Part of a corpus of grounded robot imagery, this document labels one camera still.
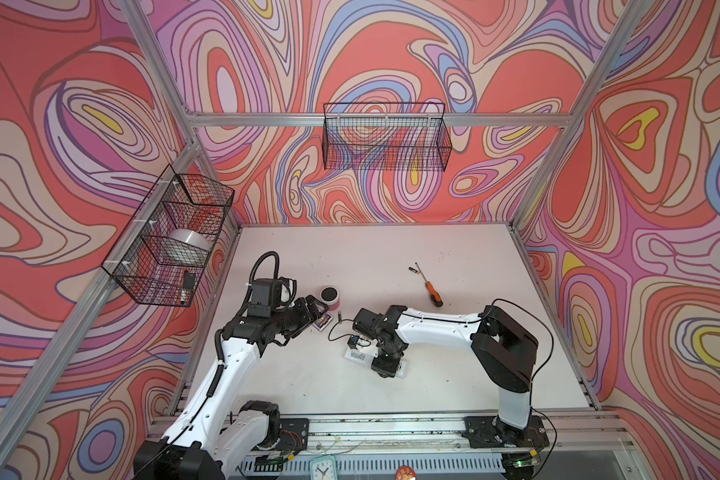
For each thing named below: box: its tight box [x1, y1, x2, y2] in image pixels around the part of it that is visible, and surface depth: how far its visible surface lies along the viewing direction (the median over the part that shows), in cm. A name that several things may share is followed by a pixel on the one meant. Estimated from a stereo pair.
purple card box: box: [312, 312, 334, 332], surface depth 94 cm
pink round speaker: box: [319, 286, 340, 311], surface depth 95 cm
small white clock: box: [309, 454, 339, 480], surface depth 69 cm
